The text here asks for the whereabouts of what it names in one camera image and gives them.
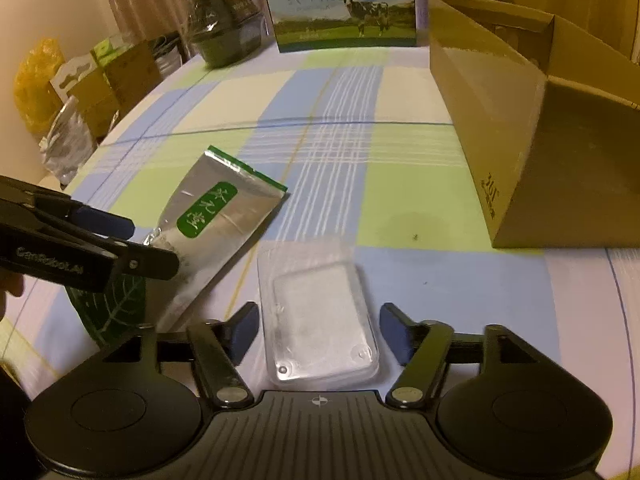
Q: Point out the clear plastic tray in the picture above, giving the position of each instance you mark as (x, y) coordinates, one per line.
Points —
(320, 310)

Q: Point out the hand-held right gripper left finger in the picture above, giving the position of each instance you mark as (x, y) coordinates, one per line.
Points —
(244, 332)

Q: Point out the person's left hand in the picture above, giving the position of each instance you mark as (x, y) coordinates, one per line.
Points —
(10, 292)

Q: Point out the yellow plastic bag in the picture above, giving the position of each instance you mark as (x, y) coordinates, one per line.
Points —
(37, 85)

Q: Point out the desk with checked tablecloth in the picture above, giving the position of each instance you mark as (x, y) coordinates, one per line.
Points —
(400, 160)

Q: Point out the blue milk carton with cow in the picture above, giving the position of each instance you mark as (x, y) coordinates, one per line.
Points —
(345, 5)

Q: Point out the brown cardboard box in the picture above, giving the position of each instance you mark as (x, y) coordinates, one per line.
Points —
(540, 135)

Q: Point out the large brown carton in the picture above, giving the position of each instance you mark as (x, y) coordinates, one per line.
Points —
(132, 72)

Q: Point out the silver foil bag green label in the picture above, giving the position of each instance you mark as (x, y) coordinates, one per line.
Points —
(220, 210)

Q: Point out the dark wrapped plastic bowl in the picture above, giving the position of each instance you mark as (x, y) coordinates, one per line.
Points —
(225, 30)

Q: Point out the dark shiny bag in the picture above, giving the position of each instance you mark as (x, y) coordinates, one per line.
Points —
(170, 55)

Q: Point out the small brown carton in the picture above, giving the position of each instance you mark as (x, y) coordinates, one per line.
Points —
(92, 105)

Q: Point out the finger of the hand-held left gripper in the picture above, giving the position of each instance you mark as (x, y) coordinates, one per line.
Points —
(150, 262)
(102, 222)

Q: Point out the green tissue pack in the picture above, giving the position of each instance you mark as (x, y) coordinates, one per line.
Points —
(107, 46)

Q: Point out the crumpled silver white bag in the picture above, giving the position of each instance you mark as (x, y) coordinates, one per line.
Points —
(67, 140)

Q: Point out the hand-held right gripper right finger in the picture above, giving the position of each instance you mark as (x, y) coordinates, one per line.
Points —
(395, 332)

